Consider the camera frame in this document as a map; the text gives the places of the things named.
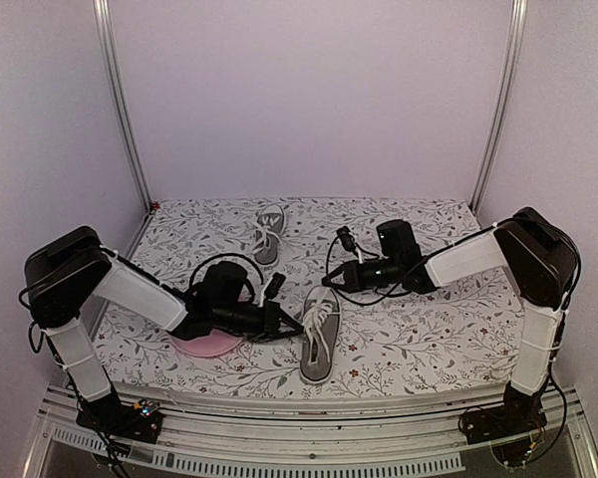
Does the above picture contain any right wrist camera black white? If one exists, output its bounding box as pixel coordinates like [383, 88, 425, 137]
[336, 226, 364, 264]

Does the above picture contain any aluminium front rail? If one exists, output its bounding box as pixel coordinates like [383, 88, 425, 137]
[20, 386, 598, 478]

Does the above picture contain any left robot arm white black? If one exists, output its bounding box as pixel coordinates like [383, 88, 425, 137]
[18, 226, 303, 444]

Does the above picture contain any aluminium frame post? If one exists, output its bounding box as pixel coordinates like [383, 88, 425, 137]
[469, 0, 528, 215]
[93, 0, 153, 214]

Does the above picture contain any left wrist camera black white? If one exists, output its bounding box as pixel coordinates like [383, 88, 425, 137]
[258, 272, 286, 307]

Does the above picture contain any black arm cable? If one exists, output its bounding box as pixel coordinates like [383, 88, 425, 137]
[325, 235, 410, 306]
[187, 253, 262, 296]

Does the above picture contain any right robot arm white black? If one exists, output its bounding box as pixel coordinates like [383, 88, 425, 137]
[322, 207, 581, 444]

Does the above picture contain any left aluminium frame post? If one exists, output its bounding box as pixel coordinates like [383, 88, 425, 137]
[93, 0, 153, 214]

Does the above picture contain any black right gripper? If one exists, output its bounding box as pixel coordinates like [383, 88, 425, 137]
[323, 257, 403, 293]

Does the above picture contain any pink plastic plate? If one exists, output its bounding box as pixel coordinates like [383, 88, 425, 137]
[172, 289, 246, 359]

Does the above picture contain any right aluminium frame post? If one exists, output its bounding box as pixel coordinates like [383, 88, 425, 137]
[469, 0, 528, 215]

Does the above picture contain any grey sneaker with red sole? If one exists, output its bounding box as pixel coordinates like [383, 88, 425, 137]
[251, 204, 286, 266]

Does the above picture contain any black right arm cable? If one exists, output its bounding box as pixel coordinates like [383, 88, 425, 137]
[325, 235, 410, 306]

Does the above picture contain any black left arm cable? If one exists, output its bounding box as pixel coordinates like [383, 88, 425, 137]
[187, 253, 262, 296]

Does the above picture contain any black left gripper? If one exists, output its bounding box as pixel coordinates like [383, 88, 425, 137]
[213, 301, 305, 345]

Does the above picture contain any floral patterned table mat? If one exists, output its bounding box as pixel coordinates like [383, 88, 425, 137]
[94, 198, 524, 400]

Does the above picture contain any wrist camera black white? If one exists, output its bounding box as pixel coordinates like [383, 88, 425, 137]
[336, 226, 364, 264]
[258, 272, 286, 307]

